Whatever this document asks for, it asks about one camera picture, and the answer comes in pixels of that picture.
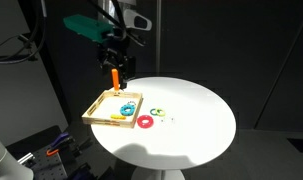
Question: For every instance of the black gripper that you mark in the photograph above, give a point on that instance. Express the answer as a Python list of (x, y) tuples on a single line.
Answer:
[(117, 48)]

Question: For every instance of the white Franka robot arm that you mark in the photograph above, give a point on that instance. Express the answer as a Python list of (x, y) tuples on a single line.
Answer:
[(137, 20)]

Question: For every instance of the wooden tray box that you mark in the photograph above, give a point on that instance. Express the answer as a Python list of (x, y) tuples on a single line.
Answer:
[(104, 110)]

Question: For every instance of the orange cylinder peg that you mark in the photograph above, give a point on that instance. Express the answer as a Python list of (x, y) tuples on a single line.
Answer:
[(115, 80)]

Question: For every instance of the grey vertical pole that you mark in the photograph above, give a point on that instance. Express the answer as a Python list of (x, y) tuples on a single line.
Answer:
[(158, 40)]

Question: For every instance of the black spring clamp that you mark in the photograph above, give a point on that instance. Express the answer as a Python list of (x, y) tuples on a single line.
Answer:
[(74, 146)]

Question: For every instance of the orange tipped clip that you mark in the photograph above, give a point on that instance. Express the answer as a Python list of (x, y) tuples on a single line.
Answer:
[(52, 152)]

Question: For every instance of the black perforated breadboard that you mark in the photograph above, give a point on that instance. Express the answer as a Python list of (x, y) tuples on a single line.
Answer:
[(47, 166)]

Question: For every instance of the silver metal bar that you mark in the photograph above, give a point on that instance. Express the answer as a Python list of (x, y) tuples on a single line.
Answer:
[(26, 158)]

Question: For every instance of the green wrist camera housing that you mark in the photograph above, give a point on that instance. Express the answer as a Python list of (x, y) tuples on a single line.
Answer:
[(87, 26)]

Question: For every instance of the white table pedestal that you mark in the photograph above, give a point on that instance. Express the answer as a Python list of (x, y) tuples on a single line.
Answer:
[(157, 175)]

